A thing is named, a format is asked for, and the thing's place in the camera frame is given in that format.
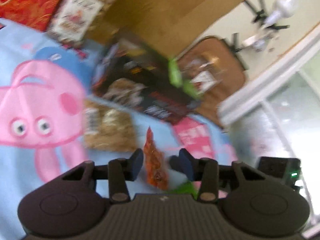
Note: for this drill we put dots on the white light bulb socket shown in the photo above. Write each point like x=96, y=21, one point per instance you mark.
x=281, y=9

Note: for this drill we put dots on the brown chair cushion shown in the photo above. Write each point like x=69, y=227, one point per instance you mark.
x=234, y=78

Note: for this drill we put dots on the red gift bag gold pattern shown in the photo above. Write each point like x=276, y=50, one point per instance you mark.
x=32, y=13

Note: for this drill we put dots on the orange red snack packet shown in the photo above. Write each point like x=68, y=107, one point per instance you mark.
x=156, y=172

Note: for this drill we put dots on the nut jar gold lid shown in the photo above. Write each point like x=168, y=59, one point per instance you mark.
x=74, y=19

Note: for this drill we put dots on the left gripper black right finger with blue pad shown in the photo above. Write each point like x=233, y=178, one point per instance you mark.
x=242, y=182

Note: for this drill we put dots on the green snack pouch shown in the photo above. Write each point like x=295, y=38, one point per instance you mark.
x=185, y=188
x=176, y=79

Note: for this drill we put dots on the clear jar on chair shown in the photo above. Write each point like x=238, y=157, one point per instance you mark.
x=203, y=70

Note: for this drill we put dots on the blue cartoon pig tablecloth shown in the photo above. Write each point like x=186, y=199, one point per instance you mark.
x=42, y=90

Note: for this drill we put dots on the white power strip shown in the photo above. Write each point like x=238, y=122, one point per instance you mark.
x=258, y=42

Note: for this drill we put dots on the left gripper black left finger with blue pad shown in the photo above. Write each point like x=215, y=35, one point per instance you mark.
x=117, y=172

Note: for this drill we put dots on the black sheep print box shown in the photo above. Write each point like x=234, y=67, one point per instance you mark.
x=132, y=74

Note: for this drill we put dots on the black device green light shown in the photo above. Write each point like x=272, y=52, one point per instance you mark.
x=286, y=170

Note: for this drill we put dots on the clear peanut snack packet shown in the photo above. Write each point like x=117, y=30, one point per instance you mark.
x=108, y=129

